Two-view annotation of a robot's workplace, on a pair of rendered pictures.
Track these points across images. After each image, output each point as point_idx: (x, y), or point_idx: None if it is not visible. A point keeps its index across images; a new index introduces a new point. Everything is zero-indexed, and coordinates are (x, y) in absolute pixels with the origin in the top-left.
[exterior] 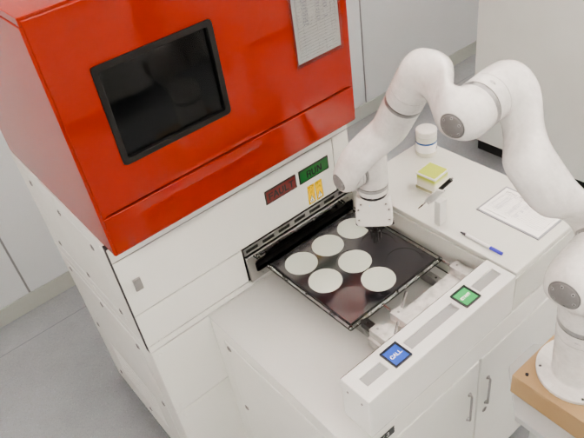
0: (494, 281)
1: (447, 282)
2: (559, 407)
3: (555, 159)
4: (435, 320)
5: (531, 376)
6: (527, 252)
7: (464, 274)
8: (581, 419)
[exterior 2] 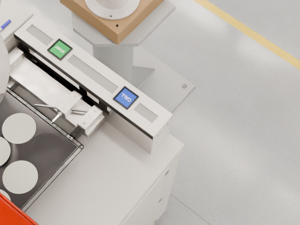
0: (40, 29)
1: (19, 75)
2: (142, 10)
3: None
4: (85, 71)
5: (118, 23)
6: (7, 4)
7: (17, 57)
8: (150, 0)
